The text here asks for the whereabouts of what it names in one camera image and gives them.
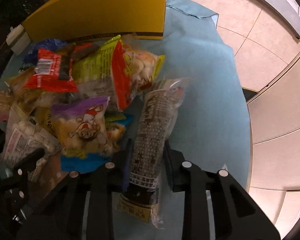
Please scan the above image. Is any yellow cardboard box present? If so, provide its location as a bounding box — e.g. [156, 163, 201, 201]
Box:
[22, 0, 166, 42]

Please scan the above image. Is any purple cartoon popcorn bag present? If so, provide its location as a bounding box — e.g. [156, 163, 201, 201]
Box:
[51, 96, 114, 159]

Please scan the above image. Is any clear white-label snack bag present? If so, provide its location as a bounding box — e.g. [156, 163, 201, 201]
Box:
[0, 103, 61, 182]

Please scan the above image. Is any light blue printed tablecloth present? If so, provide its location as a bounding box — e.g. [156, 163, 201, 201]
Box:
[0, 0, 252, 240]

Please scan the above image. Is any white lidded cup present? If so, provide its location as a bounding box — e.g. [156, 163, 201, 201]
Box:
[6, 24, 31, 55]

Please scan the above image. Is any large red snack packet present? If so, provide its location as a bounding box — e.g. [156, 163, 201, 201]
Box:
[23, 48, 78, 93]

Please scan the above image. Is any clear black-text snack tube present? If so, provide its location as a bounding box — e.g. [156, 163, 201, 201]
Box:
[117, 77, 189, 228]

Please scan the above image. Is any blue snack bag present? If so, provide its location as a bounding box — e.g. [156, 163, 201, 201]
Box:
[23, 38, 68, 65]

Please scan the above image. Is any pink cracker packet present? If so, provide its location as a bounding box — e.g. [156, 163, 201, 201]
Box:
[0, 90, 14, 122]

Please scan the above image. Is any red yellow popcorn bag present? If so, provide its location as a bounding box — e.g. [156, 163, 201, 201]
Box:
[111, 39, 165, 111]

